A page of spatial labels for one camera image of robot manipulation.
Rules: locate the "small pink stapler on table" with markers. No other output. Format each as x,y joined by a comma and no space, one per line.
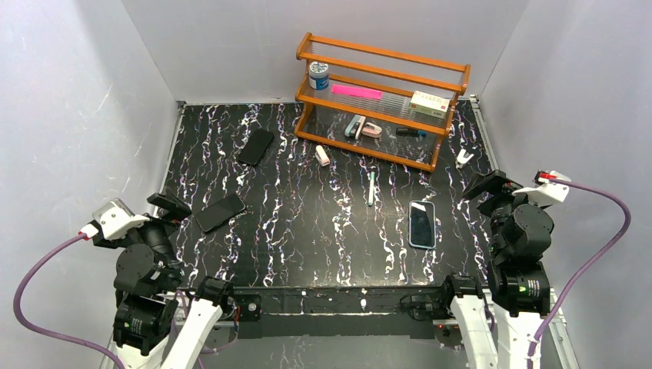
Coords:
322,156

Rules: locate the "white staple remover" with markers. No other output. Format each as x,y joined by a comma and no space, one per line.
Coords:
463,157

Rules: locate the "black phone near left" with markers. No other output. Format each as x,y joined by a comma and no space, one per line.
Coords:
215,215

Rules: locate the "orange wooden two-tier shelf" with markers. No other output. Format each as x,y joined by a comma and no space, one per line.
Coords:
398,75

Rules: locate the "black phone far left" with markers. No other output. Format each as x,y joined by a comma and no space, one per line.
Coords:
256,147

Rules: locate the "light blue phone case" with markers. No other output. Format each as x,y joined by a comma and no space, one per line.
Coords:
410,224

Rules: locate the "black blue marker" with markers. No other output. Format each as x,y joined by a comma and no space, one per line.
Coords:
410,132

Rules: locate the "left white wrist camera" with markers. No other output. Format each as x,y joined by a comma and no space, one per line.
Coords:
112,221

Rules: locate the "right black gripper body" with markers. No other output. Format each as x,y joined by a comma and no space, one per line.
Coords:
497,196

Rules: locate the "pink white stapler on shelf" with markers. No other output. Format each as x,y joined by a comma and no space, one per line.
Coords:
371,130

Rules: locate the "green white pen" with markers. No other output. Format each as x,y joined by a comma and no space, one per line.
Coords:
371,189

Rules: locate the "pink flat ruler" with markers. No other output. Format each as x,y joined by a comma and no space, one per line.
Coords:
356,92

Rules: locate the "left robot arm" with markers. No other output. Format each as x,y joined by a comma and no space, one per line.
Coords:
147,278

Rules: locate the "blue white round jar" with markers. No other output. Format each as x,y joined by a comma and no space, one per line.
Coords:
318,75

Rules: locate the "teal white stapler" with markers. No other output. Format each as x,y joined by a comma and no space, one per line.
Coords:
353,130

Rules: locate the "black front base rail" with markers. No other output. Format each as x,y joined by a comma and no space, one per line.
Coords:
413,311

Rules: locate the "white red cardboard box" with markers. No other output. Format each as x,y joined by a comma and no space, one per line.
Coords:
428,104

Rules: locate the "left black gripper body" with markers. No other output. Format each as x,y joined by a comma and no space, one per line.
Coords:
163,217

